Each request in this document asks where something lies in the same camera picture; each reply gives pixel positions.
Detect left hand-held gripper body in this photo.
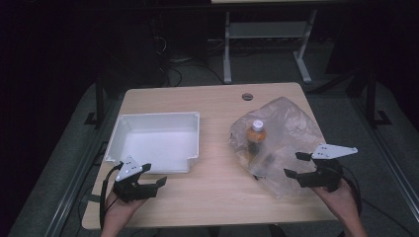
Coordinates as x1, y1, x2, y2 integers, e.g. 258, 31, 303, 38
113, 156, 159, 203

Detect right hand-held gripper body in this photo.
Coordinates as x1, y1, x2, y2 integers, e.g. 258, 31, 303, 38
297, 143, 359, 194

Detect clear plastic bag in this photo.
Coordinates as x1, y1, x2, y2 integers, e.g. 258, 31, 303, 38
228, 96, 327, 199

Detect orange bottle with white cap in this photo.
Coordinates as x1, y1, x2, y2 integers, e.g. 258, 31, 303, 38
245, 118, 268, 166

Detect person's left hand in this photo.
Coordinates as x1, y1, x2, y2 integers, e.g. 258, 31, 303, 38
105, 192, 148, 227

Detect person's right hand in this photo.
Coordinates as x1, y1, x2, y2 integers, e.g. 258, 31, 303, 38
312, 180, 360, 227

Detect white plastic bin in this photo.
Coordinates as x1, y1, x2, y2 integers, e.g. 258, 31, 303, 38
104, 111, 202, 176

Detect black metal stand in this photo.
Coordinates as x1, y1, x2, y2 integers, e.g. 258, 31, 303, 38
83, 71, 107, 128
361, 68, 393, 128

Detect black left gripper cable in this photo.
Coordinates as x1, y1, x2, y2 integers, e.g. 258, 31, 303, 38
99, 161, 125, 229

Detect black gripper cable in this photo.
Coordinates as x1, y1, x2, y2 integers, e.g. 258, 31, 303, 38
339, 166, 414, 237
99, 161, 125, 229

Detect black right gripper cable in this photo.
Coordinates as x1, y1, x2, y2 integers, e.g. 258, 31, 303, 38
339, 166, 414, 237

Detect aluminium floor rail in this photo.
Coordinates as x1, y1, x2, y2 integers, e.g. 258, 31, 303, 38
42, 98, 124, 237
349, 94, 419, 213

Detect black floor cables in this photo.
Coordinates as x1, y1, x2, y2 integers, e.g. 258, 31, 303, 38
157, 33, 225, 87

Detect white metal desk frame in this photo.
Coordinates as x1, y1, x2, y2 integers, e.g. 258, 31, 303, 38
221, 0, 319, 85

